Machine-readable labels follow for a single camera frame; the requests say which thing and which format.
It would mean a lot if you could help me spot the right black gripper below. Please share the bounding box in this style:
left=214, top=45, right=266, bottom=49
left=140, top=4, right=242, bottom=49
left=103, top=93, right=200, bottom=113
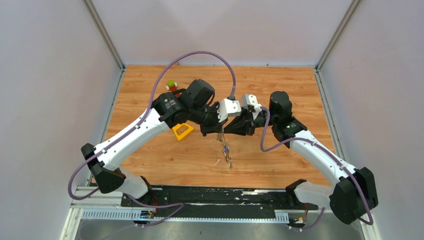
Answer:
left=223, top=106, right=278, bottom=136

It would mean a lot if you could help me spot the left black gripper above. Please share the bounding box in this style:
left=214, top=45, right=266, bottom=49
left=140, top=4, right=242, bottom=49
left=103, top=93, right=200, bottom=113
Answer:
left=189, top=102, right=230, bottom=138

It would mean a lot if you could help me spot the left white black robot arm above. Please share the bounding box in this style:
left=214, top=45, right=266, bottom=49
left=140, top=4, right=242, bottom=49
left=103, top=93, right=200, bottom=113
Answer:
left=81, top=79, right=240, bottom=207

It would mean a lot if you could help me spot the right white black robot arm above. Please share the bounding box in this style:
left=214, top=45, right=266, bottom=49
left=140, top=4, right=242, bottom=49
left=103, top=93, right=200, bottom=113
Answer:
left=218, top=91, right=379, bottom=226

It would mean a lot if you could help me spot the yellow triangular toy piece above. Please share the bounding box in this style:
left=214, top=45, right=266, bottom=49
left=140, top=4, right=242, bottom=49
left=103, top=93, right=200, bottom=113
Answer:
left=172, top=123, right=195, bottom=142

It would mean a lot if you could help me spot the lego car toy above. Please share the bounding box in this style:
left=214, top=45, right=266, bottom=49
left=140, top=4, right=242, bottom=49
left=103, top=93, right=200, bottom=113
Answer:
left=165, top=80, right=178, bottom=94

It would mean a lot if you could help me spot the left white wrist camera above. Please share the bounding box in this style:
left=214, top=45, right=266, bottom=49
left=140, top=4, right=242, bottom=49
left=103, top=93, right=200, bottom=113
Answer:
left=217, top=98, right=242, bottom=123

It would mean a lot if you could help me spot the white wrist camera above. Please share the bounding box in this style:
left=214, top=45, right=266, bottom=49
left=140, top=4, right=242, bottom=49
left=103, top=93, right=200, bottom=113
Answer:
left=217, top=98, right=242, bottom=123
left=241, top=93, right=262, bottom=121

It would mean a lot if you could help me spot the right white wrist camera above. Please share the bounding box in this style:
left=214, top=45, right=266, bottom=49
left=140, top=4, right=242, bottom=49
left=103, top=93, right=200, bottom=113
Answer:
left=241, top=93, right=262, bottom=121

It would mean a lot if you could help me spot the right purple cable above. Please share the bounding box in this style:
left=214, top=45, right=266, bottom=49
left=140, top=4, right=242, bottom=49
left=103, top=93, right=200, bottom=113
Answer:
left=259, top=106, right=375, bottom=226

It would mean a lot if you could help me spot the purple cable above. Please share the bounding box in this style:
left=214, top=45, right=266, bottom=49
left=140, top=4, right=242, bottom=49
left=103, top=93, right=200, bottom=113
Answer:
left=259, top=106, right=375, bottom=226
left=67, top=50, right=237, bottom=201

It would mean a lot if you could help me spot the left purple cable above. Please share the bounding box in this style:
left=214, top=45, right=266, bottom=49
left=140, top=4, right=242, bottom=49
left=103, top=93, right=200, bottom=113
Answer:
left=67, top=50, right=237, bottom=201

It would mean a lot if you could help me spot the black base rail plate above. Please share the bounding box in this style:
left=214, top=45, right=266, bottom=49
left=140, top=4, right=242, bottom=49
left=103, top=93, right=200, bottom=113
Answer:
left=139, top=185, right=319, bottom=220

